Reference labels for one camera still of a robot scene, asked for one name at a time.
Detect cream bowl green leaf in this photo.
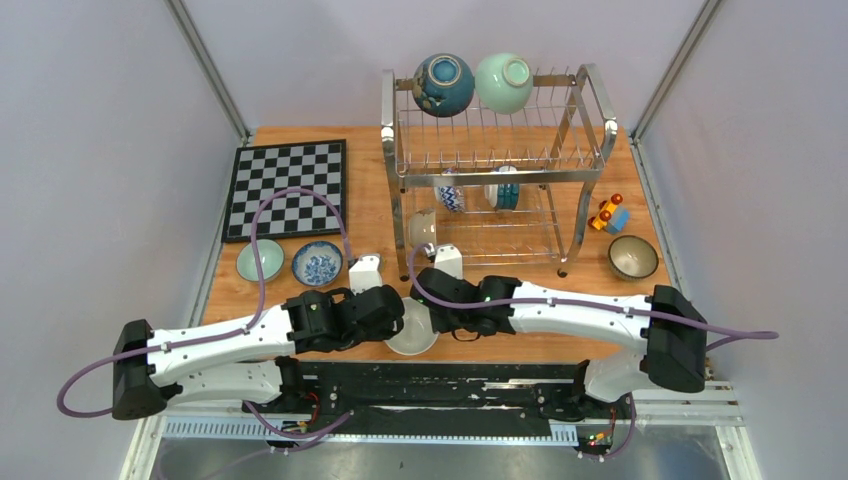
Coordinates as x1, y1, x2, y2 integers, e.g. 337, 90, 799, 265
384, 297, 439, 356

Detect white blue floral bowl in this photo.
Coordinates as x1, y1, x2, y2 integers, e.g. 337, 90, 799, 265
291, 241, 344, 287

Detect pale green striped bowl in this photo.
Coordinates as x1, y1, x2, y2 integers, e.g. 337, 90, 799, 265
236, 239, 285, 283

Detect dark patterned rim bowl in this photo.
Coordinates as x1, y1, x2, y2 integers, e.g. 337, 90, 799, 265
607, 235, 660, 281

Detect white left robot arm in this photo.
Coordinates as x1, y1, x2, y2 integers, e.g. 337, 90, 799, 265
111, 285, 405, 420

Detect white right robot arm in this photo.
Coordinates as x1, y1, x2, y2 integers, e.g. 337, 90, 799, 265
410, 267, 707, 418

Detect steel two-tier dish rack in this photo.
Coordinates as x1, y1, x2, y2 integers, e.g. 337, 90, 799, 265
380, 63, 619, 277

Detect plain cream bowl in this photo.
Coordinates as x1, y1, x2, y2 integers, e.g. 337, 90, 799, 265
408, 208, 438, 247

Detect teal white striped bowl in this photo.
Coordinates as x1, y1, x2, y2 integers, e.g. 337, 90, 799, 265
483, 183, 520, 210

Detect black white chessboard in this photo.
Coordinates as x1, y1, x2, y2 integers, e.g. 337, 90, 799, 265
221, 139, 348, 244

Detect orange blue toy car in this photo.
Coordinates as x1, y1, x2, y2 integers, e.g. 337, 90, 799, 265
587, 193, 631, 235

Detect dark blue glazed bowl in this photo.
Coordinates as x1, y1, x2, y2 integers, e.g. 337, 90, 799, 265
411, 53, 475, 118

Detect mint green glazed bowl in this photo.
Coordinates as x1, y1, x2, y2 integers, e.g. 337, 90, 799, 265
475, 52, 533, 115

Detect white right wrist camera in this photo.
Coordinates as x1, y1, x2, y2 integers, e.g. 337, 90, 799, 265
433, 244, 464, 280

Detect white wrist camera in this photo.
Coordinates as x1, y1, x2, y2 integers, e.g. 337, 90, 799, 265
348, 253, 384, 294
433, 244, 464, 280

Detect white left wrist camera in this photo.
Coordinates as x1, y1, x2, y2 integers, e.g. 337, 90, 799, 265
348, 253, 384, 294

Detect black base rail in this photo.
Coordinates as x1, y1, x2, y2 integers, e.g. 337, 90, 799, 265
253, 360, 631, 437

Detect aluminium right frame post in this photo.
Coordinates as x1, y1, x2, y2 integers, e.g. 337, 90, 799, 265
630, 0, 724, 144

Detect aluminium frame post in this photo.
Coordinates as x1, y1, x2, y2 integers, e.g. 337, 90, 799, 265
164, 0, 252, 146
630, 0, 724, 144

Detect aluminium left frame post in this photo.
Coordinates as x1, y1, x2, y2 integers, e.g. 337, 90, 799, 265
164, 0, 252, 146

